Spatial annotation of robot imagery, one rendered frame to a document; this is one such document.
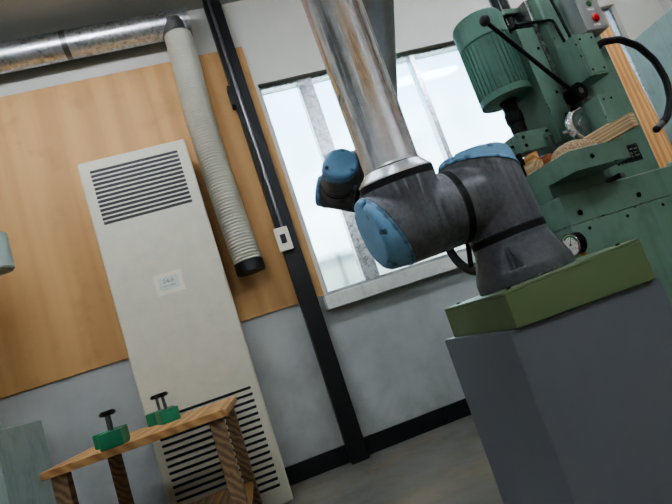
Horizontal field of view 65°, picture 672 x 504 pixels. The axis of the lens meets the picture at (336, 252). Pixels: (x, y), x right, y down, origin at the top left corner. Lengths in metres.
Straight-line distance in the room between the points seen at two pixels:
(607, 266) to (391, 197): 0.39
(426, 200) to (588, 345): 0.36
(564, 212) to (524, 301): 0.74
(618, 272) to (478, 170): 0.30
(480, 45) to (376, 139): 1.01
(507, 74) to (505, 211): 0.94
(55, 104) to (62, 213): 0.62
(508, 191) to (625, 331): 0.31
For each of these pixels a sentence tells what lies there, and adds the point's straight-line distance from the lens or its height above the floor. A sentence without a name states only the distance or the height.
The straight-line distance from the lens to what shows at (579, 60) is 1.98.
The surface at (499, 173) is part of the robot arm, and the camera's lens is 1.05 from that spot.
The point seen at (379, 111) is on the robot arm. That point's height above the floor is 0.99.
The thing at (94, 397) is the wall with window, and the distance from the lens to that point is 2.97.
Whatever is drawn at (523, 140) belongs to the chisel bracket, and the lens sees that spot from 1.89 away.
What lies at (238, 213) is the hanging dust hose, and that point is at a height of 1.38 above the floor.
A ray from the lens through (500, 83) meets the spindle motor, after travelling 1.91.
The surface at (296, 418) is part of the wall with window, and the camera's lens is 2.88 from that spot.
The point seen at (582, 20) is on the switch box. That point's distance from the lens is 2.11.
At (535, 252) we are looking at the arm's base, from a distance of 1.03.
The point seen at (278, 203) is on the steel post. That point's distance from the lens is 2.91.
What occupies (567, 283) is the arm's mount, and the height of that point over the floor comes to 0.59.
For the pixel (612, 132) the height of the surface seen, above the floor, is 0.92.
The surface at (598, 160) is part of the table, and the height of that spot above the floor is 0.85.
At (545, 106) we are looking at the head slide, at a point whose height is 1.13.
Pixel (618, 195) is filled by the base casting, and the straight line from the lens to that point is 1.78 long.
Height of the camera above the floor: 0.63
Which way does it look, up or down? 9 degrees up
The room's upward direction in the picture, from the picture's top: 19 degrees counter-clockwise
